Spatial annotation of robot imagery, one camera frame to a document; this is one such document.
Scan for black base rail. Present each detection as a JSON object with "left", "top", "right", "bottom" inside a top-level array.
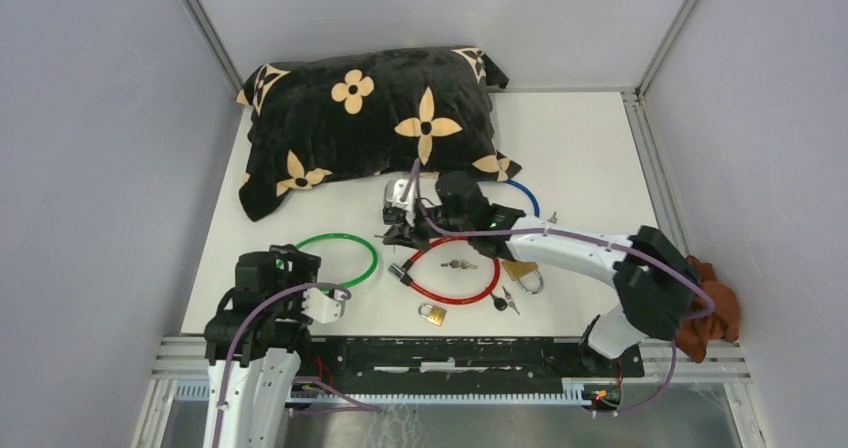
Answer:
[{"left": 289, "top": 336, "right": 645, "bottom": 405}]

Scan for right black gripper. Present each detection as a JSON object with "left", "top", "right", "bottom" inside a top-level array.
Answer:
[{"left": 383, "top": 200, "right": 471, "bottom": 255}]

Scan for blue cable lock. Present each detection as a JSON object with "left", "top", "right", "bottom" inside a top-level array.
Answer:
[{"left": 505, "top": 179, "right": 541, "bottom": 217}]

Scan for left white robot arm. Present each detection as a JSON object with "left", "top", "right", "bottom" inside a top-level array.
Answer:
[{"left": 203, "top": 245, "right": 321, "bottom": 447}]

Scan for large brass padlock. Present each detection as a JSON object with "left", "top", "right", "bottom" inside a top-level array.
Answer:
[{"left": 501, "top": 260, "right": 544, "bottom": 295}]

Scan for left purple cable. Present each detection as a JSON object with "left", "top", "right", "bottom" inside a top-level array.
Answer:
[{"left": 210, "top": 282, "right": 352, "bottom": 448}]

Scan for black floral pillow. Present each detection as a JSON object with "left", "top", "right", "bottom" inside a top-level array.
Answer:
[{"left": 237, "top": 45, "right": 521, "bottom": 221}]

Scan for small silver brass-lock keys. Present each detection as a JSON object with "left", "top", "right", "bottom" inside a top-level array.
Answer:
[{"left": 502, "top": 287, "right": 520, "bottom": 314}]

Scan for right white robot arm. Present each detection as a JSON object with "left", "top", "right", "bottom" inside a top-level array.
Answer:
[{"left": 382, "top": 172, "right": 700, "bottom": 376}]

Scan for red cable lock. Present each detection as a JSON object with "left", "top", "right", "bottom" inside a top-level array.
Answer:
[{"left": 388, "top": 237, "right": 501, "bottom": 306}]

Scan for brown cloth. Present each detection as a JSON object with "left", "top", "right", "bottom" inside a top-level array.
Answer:
[{"left": 675, "top": 255, "right": 742, "bottom": 365}]

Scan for green cable lock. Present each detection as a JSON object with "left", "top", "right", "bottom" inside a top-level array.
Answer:
[{"left": 293, "top": 232, "right": 380, "bottom": 289}]

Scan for red lock keys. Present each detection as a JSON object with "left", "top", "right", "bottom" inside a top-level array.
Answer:
[{"left": 440, "top": 259, "right": 478, "bottom": 270}]

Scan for small brass padlock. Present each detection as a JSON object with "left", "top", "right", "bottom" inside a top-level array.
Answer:
[{"left": 417, "top": 304, "right": 447, "bottom": 326}]

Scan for black padlock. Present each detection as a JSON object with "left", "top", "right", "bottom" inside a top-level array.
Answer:
[{"left": 382, "top": 207, "right": 405, "bottom": 226}]

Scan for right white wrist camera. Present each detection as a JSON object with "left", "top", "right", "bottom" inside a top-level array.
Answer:
[{"left": 383, "top": 178, "right": 418, "bottom": 210}]

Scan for black head key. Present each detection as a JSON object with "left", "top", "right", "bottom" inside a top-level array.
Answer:
[{"left": 490, "top": 294, "right": 508, "bottom": 311}]

